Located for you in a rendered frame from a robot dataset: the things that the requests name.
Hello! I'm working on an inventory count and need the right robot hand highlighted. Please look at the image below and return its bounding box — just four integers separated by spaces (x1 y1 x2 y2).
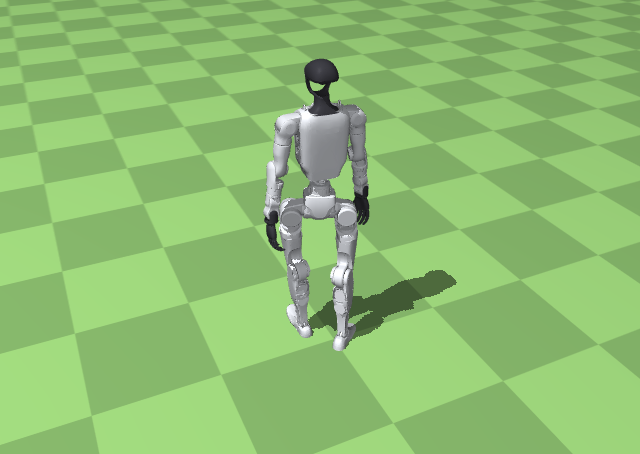
353 186 369 225

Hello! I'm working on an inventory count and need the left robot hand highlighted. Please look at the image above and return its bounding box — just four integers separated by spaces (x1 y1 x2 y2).
264 210 285 251

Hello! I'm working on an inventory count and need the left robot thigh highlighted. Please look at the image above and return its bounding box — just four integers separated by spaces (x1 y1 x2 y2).
279 198 310 282

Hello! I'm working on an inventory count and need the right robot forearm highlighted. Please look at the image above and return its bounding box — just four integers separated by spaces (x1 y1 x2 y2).
351 147 369 195

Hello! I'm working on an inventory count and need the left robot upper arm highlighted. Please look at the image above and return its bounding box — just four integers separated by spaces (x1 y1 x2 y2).
269 113 301 178

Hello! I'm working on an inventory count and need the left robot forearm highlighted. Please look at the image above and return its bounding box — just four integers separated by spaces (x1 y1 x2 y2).
263 162 284 220

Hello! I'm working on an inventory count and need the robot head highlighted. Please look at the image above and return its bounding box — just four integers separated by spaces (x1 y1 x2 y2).
304 59 339 116

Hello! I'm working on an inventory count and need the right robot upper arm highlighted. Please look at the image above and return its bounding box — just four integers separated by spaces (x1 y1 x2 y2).
344 104 367 162

